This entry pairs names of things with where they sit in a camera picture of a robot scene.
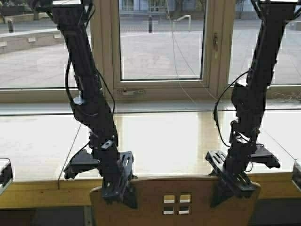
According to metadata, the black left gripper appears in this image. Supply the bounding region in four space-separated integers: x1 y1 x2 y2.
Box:
90 140 138 209

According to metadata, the long wooden window counter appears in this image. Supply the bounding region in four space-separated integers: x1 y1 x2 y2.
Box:
0 108 301 209

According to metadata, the robot base corner, left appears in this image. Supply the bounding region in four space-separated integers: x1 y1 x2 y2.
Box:
0 158 14 195

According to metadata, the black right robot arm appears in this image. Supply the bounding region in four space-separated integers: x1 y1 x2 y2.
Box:
206 0 301 208

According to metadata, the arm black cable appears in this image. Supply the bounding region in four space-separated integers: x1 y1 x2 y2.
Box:
213 72 250 148
64 49 116 118

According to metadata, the left wrist camera, black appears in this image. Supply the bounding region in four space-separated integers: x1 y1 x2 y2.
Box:
63 149 99 179

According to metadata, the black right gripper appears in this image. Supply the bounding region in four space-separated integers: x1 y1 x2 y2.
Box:
205 138 257 208

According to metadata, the right wrist camera, black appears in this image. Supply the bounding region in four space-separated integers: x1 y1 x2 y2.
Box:
251 144 281 169

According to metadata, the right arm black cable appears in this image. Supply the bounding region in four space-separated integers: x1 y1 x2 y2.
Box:
213 72 250 148

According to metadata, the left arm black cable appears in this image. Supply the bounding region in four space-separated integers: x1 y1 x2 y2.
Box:
64 49 116 118

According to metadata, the wrist camera, black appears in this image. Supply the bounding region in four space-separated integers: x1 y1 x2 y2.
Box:
63 149 99 179
251 144 281 169

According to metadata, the robot base corner, right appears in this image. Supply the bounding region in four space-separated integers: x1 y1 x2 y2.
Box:
292 159 301 191

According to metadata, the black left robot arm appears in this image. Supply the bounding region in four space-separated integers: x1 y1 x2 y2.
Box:
28 0 137 209

